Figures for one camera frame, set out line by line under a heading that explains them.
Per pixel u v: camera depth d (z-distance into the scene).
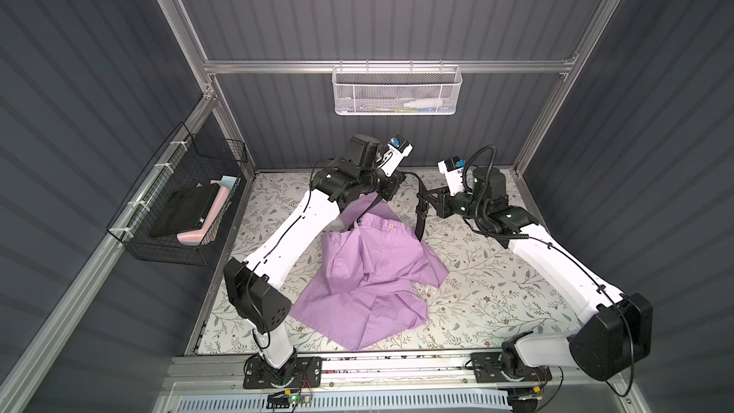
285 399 0.70
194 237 0.63
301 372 0.73
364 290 0.86
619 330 0.40
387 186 0.66
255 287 0.42
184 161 0.78
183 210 0.68
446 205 0.68
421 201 0.81
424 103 0.89
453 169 0.67
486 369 0.74
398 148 0.63
